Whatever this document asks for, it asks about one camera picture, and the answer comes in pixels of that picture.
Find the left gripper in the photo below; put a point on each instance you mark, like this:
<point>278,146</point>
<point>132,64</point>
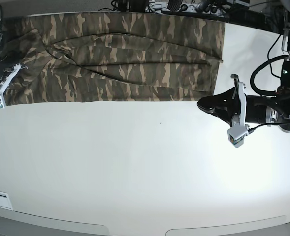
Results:
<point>227,103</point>

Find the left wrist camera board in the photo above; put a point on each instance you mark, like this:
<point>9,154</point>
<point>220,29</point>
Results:
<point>236,135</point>

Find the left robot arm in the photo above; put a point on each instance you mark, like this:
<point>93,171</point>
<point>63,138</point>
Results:
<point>266,108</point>

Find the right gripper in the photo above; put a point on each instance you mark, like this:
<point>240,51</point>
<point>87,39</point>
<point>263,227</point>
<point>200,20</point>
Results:
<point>4,83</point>

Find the black background equipment clutter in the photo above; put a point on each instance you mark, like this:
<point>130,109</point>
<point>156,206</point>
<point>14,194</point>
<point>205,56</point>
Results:
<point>242,12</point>

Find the camouflage T-shirt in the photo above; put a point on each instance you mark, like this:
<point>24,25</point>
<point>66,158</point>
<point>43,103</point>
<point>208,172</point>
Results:
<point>112,56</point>

